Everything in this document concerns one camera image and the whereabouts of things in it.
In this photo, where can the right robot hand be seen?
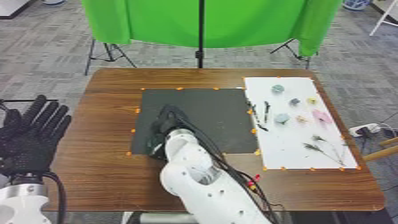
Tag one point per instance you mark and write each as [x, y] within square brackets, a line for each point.
[159, 128]

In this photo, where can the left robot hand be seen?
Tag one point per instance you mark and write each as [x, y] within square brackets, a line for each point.
[33, 140]

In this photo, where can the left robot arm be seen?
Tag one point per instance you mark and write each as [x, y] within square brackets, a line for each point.
[20, 203]

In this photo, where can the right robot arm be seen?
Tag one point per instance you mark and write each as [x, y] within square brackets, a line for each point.
[202, 186]

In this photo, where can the dark mat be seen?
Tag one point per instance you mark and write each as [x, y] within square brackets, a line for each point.
[202, 110]

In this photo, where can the black tripod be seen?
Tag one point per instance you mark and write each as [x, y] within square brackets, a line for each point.
[294, 50]
[109, 53]

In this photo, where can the white sheet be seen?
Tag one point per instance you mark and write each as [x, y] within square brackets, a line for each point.
[296, 150]

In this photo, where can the small blue flower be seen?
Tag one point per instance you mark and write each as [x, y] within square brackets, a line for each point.
[294, 101]

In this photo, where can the peach pink flower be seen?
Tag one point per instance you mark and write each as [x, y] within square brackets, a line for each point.
[303, 119]

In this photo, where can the green fern sprig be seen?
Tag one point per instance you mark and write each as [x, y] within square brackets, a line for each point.
[314, 149]

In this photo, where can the pale grey bar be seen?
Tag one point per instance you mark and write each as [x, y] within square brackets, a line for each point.
[157, 218]

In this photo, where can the yellow flower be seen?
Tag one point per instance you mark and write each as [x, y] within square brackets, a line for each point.
[312, 100]

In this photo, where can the black stand pole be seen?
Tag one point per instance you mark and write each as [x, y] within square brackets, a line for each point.
[200, 33]

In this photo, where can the white power strip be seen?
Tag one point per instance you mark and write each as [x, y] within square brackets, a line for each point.
[365, 129]

